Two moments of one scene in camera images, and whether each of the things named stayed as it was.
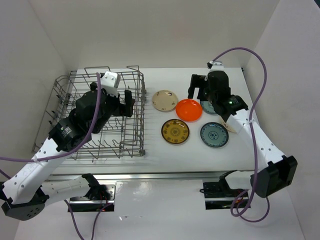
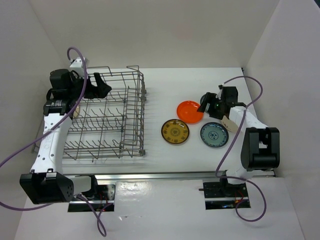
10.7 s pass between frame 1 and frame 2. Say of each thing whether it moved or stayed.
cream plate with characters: moved
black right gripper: moved
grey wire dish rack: stayed
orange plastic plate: stayed
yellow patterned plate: stayed
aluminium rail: stayed
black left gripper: moved
